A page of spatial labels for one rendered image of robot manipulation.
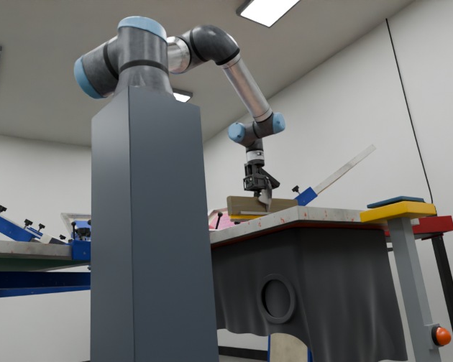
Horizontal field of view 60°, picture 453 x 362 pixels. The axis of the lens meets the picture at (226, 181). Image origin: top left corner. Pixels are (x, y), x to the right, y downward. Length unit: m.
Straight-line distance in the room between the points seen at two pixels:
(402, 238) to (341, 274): 0.30
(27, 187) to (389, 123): 4.38
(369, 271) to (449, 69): 2.43
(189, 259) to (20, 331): 4.79
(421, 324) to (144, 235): 0.66
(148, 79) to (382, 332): 1.06
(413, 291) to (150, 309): 0.62
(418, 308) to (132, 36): 0.90
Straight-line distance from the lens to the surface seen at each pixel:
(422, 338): 1.05
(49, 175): 5.80
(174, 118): 0.85
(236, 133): 1.53
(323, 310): 1.21
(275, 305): 1.25
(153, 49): 0.95
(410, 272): 1.04
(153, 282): 0.73
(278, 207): 1.63
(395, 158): 3.62
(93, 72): 1.04
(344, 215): 1.19
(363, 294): 1.34
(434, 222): 2.61
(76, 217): 3.63
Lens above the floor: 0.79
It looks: 16 degrees up
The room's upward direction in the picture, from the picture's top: 5 degrees counter-clockwise
